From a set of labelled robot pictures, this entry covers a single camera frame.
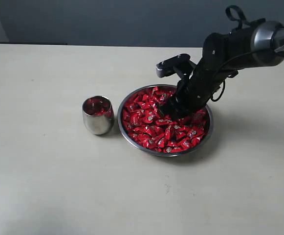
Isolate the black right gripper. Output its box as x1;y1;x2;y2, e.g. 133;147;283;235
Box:
157;78;212;121

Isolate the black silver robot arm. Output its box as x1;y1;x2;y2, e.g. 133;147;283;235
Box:
156;21;284;119

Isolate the stainless steel bowl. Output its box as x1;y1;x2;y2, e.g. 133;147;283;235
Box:
117;84;214;157

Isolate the stainless steel cup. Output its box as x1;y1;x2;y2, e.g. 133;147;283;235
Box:
82;95;114;135

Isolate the red wrapped candy pile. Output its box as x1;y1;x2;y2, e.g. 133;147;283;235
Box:
121;86;210;154

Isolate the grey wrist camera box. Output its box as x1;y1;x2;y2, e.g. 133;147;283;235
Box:
156;53;193;78

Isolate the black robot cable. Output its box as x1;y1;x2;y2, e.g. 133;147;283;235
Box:
211;4;284;102

